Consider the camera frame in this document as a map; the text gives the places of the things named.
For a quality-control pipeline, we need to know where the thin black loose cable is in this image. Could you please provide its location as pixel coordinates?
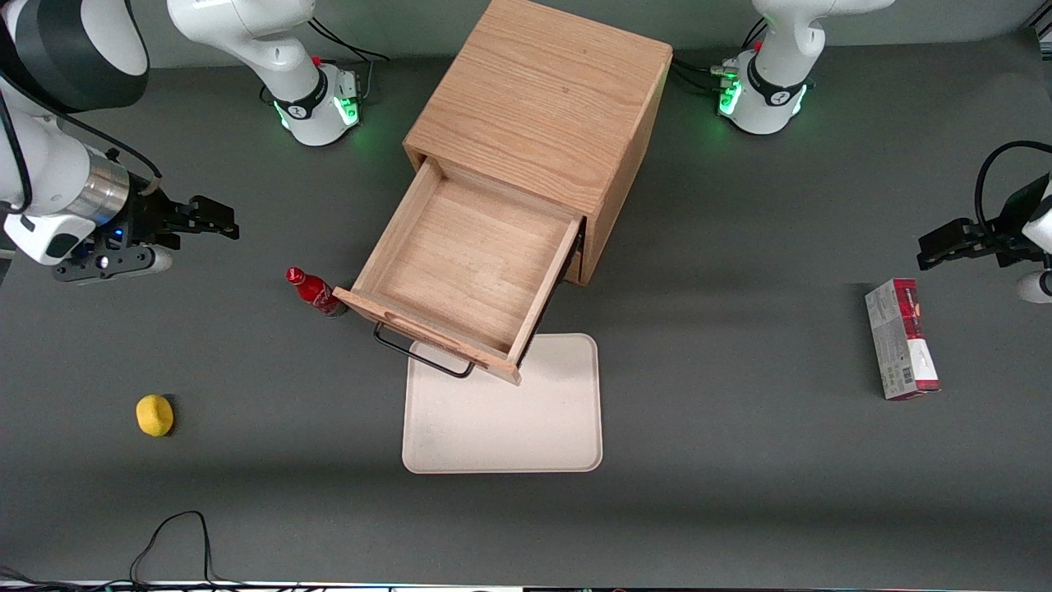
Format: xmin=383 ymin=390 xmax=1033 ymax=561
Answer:
xmin=127 ymin=511 xmax=223 ymax=586

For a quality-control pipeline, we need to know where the grey and red carton box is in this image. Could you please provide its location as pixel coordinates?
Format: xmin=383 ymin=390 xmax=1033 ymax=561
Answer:
xmin=865 ymin=278 xmax=942 ymax=401

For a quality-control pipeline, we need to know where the beige rectangular tray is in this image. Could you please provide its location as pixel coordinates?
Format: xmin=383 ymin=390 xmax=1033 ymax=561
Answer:
xmin=401 ymin=333 xmax=603 ymax=474

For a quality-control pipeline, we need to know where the red cola bottle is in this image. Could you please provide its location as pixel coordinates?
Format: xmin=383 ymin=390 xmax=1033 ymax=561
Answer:
xmin=285 ymin=266 xmax=346 ymax=319

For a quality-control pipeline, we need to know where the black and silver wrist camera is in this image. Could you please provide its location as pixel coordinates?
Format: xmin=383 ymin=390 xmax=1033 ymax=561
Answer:
xmin=1013 ymin=270 xmax=1052 ymax=304
xmin=52 ymin=245 xmax=175 ymax=285

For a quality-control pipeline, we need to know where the black metal drawer handle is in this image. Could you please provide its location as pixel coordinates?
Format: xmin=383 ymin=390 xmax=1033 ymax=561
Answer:
xmin=374 ymin=321 xmax=476 ymax=379

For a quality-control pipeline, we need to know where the yellow lemon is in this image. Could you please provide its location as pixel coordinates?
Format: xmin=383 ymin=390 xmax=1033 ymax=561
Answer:
xmin=136 ymin=394 xmax=175 ymax=437

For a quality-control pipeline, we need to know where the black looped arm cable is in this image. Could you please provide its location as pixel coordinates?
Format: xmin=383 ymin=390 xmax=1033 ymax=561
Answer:
xmin=974 ymin=140 xmax=1052 ymax=227

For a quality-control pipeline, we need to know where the oak wooden drawer cabinet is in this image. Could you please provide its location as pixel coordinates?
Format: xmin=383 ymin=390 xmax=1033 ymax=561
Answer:
xmin=403 ymin=0 xmax=675 ymax=287

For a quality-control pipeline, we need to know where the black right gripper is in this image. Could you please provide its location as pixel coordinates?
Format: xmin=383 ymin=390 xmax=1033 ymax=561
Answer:
xmin=86 ymin=193 xmax=241 ymax=250

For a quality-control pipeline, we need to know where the black base cable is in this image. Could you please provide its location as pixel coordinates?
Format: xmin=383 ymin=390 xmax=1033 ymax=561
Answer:
xmin=308 ymin=18 xmax=389 ymax=99
xmin=670 ymin=59 xmax=736 ymax=93

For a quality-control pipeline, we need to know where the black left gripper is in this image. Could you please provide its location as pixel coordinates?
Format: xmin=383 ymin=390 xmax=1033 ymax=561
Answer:
xmin=918 ymin=175 xmax=1046 ymax=271

